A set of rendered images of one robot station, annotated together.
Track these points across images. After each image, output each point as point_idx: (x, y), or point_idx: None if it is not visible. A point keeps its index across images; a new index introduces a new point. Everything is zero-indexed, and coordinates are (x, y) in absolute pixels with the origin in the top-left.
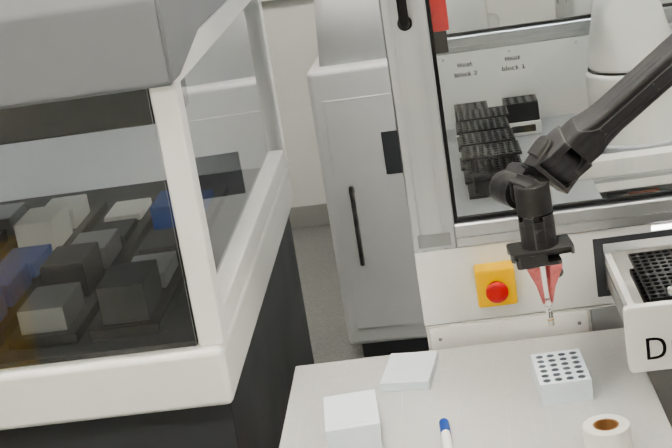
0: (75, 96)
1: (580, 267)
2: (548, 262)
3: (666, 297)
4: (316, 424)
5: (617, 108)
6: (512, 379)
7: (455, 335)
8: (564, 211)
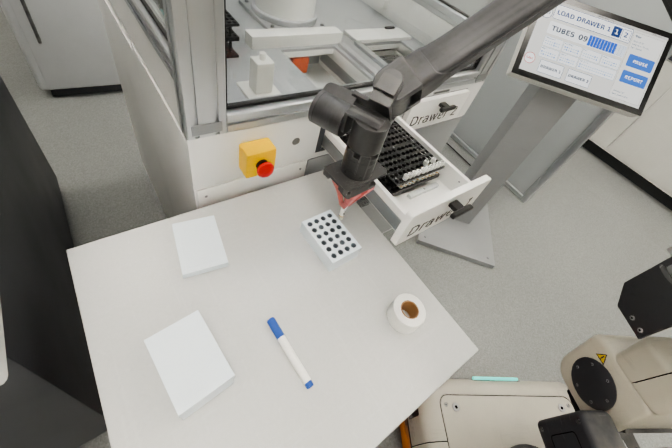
0: None
1: (310, 136)
2: (368, 188)
3: (404, 182)
4: (135, 354)
5: (475, 52)
6: (288, 239)
7: (218, 191)
8: (312, 100)
